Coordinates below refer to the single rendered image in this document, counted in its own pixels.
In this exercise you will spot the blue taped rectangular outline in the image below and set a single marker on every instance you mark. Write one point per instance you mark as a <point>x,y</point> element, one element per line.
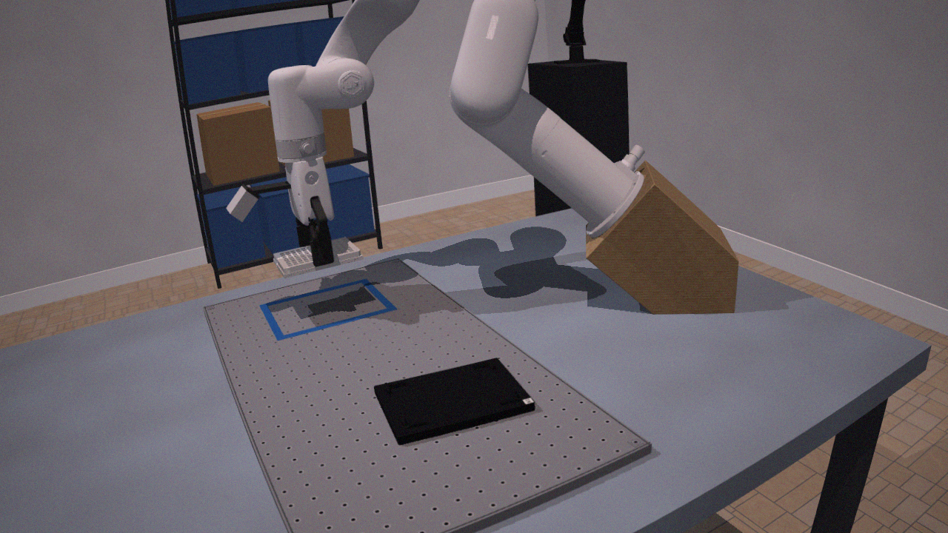
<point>278,333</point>

